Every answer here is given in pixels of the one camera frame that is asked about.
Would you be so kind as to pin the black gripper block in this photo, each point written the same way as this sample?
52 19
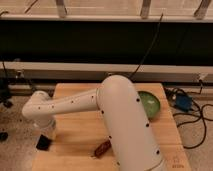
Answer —
43 143

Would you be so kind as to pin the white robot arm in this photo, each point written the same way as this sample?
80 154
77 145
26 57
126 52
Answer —
133 142

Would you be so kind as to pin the brown pinecone-like object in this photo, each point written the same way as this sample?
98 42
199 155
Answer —
102 149

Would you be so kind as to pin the black chair base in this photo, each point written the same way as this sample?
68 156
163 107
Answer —
5 96

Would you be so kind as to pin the green bowl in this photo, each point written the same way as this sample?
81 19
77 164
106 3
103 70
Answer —
151 103

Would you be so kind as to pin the blue power box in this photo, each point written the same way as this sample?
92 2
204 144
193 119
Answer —
183 102

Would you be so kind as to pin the white window frame rail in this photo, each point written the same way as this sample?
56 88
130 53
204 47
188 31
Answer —
109 10

